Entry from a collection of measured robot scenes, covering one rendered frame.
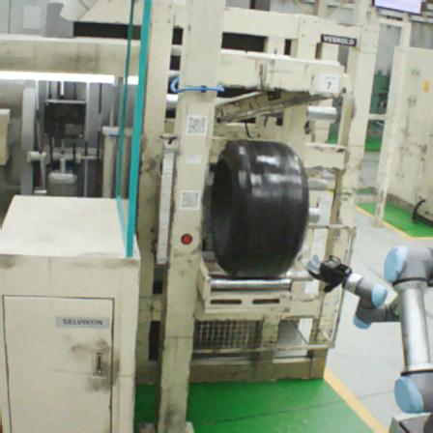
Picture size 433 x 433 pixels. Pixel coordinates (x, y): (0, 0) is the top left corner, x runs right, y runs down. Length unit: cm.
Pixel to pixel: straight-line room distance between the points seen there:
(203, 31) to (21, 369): 133
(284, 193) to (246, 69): 60
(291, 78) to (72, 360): 152
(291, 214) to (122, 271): 84
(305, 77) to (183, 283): 101
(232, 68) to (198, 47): 34
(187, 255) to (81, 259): 88
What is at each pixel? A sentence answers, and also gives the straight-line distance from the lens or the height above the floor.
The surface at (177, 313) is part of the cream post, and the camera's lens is 252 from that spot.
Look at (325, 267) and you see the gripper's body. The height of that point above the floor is 106.
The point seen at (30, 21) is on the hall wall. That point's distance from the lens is 1112.
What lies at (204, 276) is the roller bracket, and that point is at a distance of 236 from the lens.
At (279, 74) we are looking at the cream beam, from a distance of 261.
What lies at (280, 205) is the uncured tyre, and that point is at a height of 126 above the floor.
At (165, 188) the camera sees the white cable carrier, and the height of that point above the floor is 126.
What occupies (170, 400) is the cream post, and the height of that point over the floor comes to 29.
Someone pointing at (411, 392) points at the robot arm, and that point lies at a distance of 187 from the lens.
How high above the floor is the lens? 186
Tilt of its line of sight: 17 degrees down
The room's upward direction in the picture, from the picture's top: 6 degrees clockwise
